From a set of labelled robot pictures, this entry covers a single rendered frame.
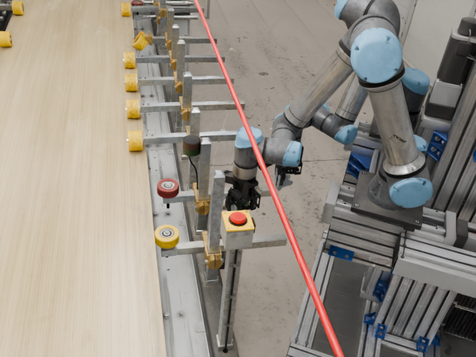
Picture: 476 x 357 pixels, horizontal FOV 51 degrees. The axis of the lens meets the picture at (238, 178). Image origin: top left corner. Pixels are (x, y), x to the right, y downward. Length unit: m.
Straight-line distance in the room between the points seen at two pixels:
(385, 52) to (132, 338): 0.96
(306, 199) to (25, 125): 1.83
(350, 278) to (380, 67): 1.50
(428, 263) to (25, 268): 1.22
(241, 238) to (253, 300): 1.43
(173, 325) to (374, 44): 1.10
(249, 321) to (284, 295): 0.26
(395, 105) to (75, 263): 1.02
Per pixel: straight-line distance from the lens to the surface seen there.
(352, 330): 2.37
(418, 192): 1.46
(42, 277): 1.57
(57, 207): 1.78
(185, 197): 1.85
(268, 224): 3.05
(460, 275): 1.68
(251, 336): 2.51
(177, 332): 1.74
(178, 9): 3.36
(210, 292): 1.74
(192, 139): 1.67
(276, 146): 1.42
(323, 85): 1.45
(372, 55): 1.24
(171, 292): 1.84
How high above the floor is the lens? 2.04
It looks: 37 degrees down
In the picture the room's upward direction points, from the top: 6 degrees clockwise
